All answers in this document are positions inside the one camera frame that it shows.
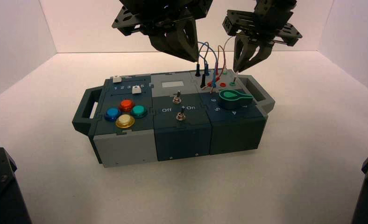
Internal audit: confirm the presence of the yellow push button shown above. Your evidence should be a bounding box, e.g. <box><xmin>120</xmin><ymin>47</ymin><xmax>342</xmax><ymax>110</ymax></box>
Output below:
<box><xmin>116</xmin><ymin>114</ymin><xmax>136</xmax><ymax>129</ymax></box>

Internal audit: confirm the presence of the white wire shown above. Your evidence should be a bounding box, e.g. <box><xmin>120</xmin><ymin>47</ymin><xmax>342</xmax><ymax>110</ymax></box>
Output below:
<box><xmin>224</xmin><ymin>35</ymin><xmax>239</xmax><ymax>85</ymax></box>

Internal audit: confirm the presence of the blue push button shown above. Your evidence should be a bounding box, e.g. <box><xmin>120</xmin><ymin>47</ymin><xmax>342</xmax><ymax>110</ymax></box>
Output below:
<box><xmin>104</xmin><ymin>107</ymin><xmax>122</xmax><ymax>122</ymax></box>

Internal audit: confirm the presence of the green rotary knob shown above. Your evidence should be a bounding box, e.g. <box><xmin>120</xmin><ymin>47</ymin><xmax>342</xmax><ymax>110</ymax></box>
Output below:
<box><xmin>219</xmin><ymin>90</ymin><xmax>254</xmax><ymax>109</ymax></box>

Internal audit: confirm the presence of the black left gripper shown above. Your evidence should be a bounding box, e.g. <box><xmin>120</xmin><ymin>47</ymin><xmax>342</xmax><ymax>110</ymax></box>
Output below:
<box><xmin>112</xmin><ymin>0</ymin><xmax>214</xmax><ymax>63</ymax></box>

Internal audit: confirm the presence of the grey and blue task box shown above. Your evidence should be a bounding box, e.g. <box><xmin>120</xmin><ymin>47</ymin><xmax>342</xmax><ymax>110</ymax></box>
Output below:
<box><xmin>72</xmin><ymin>68</ymin><xmax>276</xmax><ymax>168</ymax></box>

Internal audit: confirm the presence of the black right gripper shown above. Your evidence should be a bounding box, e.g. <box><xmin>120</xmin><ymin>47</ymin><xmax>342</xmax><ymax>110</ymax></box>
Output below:
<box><xmin>222</xmin><ymin>0</ymin><xmax>303</xmax><ymax>74</ymax></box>

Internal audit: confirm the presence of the blue wire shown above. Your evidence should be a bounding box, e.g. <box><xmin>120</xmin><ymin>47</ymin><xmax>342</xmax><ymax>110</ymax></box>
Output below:
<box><xmin>198</xmin><ymin>42</ymin><xmax>219</xmax><ymax>91</ymax></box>

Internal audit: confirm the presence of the black wire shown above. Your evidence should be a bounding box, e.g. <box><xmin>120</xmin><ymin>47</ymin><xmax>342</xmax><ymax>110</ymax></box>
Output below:
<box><xmin>195</xmin><ymin>46</ymin><xmax>210</xmax><ymax>88</ymax></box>

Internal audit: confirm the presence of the red push button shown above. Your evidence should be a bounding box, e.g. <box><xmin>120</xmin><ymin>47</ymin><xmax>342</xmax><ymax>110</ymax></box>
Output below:
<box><xmin>119</xmin><ymin>99</ymin><xmax>136</xmax><ymax>112</ymax></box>

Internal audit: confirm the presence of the red wire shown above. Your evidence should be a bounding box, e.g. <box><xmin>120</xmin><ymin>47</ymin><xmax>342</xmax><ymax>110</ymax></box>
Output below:
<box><xmin>202</xmin><ymin>45</ymin><xmax>227</xmax><ymax>91</ymax></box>

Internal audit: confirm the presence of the green push button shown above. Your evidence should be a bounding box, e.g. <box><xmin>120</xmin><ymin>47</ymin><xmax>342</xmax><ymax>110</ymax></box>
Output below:
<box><xmin>130</xmin><ymin>105</ymin><xmax>148</xmax><ymax>119</ymax></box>

